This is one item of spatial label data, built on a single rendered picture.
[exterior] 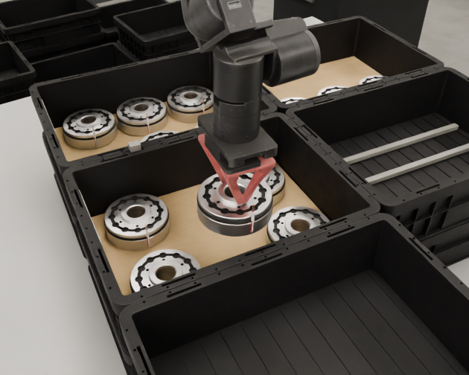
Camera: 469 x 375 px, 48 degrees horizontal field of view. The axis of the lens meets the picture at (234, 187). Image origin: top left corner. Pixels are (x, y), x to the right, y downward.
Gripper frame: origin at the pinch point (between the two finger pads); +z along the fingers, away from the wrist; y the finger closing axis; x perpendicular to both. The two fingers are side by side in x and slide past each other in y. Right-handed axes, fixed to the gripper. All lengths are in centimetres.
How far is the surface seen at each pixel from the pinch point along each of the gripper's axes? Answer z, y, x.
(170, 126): 15.8, 40.3, -5.0
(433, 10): 95, 221, -264
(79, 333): 29.0, 7.7, 23.7
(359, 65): 15, 46, -57
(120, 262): 15.8, 7.8, 15.2
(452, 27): 95, 193, -255
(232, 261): 5.4, -7.5, 3.7
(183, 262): 12.4, 0.9, 7.4
